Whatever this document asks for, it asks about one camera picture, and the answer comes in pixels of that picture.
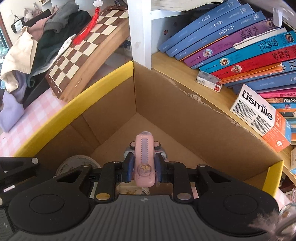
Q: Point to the row of leaning books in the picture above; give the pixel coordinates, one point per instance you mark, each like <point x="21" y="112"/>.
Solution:
<point x="229" y="40"/>

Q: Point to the white wooden bookshelf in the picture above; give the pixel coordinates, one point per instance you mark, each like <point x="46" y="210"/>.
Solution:
<point x="185" y="69"/>

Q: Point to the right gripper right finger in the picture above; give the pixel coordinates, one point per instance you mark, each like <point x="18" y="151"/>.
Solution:
<point x="176" y="174"/>

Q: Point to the pink checkered desk mat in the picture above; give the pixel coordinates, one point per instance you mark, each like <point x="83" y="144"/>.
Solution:
<point x="35" y="116"/>

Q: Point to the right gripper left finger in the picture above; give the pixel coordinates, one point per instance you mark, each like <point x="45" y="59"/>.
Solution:
<point x="111" y="174"/>

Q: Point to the yellow cardboard box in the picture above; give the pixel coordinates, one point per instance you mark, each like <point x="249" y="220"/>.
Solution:
<point x="101" y="121"/>

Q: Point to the grey frog kids watch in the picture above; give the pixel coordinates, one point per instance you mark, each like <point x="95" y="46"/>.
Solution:
<point x="144" y="152"/>

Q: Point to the wooden chess board box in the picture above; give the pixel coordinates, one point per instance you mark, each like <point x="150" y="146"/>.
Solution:
<point x="78" y="64"/>

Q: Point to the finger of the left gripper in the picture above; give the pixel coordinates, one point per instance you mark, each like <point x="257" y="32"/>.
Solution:
<point x="16" y="169"/>

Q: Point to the pink utility knife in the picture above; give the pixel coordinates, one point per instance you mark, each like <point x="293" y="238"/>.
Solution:
<point x="144" y="173"/>

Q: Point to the small white card box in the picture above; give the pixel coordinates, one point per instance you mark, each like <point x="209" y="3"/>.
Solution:
<point x="209" y="81"/>

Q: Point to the orange white usmile box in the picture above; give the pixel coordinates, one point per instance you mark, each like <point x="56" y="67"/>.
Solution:
<point x="262" y="117"/>

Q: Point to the pile of clothes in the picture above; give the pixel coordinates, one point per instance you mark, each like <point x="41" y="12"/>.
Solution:
<point x="33" y="53"/>

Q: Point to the white tape roll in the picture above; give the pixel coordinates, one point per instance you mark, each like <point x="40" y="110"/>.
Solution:
<point x="74" y="162"/>

